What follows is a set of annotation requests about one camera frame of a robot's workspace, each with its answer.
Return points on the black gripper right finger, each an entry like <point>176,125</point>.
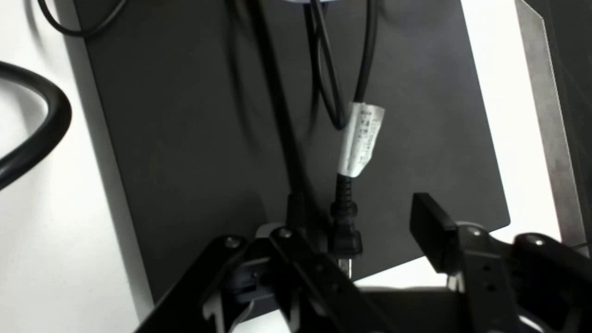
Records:
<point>433,232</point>

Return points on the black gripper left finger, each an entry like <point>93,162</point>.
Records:
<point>298,215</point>

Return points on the black mat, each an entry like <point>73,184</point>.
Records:
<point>213,123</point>

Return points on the stainless steel appliance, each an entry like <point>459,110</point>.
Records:
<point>557,43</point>

